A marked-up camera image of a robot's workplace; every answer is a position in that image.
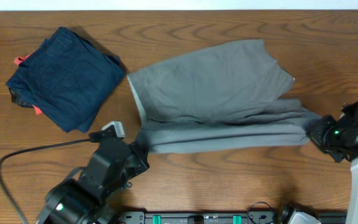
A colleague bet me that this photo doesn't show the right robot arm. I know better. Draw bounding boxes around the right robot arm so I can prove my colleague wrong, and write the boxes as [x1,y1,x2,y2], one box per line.
[306,101,358,223]

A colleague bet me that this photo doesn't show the folded red garment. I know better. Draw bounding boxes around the folded red garment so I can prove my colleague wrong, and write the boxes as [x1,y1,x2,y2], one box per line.
[14,55,43,115]

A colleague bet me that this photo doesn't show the grey shorts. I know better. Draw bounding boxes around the grey shorts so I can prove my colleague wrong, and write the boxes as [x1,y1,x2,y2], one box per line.
[127,39,319,154]

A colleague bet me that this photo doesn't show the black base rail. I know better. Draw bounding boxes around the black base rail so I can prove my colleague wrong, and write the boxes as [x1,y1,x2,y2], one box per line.
[117,202,347,224]

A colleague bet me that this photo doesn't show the folded navy blue garment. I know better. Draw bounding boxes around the folded navy blue garment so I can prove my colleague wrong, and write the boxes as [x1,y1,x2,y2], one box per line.
[6,27,125,133]

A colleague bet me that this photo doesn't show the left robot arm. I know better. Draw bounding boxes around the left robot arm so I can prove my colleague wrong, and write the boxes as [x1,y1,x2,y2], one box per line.
[37,138,150,224]

